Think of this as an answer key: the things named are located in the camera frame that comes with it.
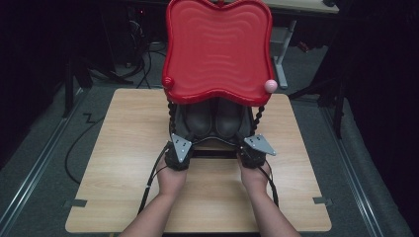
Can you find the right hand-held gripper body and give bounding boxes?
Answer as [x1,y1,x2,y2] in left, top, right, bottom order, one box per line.
[236,133,278,170]

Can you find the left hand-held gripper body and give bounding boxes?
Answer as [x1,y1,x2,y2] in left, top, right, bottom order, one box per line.
[163,132,194,172]

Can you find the black slipper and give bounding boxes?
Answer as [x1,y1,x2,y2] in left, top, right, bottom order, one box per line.
[183,98,213,140]
[214,98,245,139]

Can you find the red shoe rack top tray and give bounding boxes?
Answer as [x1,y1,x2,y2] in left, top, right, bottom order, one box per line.
[161,0,279,160]

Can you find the person's right hand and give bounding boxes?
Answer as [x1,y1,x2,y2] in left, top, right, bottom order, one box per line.
[236,153,270,196]

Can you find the person's left hand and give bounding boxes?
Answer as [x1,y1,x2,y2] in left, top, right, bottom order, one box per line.
[155,157,189,199]

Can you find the grey tape piece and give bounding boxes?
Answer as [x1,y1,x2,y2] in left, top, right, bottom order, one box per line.
[62,198,88,209]
[312,196,334,206]

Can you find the black stand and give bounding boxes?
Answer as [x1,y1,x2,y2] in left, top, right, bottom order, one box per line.
[288,65,349,140]
[60,48,95,119]

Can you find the wooden desk with grey leg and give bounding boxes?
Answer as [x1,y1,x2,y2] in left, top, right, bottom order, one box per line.
[261,0,340,91]

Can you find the right hand-held gripper cable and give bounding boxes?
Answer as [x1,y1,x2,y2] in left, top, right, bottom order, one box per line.
[258,164,281,209]

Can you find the hand-held gripper cable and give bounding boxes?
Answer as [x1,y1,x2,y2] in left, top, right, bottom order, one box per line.
[137,142,172,215]
[258,164,281,209]

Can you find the left hand-held gripper cable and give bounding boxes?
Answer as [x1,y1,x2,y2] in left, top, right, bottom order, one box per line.
[137,142,172,215]

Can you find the metal floor rail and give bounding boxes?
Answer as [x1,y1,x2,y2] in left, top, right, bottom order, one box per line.
[0,88,90,231]
[320,105,384,237]

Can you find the bundle of black cables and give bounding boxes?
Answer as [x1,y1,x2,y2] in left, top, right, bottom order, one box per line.
[113,6,167,90]

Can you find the black floor cable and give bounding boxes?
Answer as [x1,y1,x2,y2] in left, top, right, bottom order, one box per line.
[64,114,107,186]

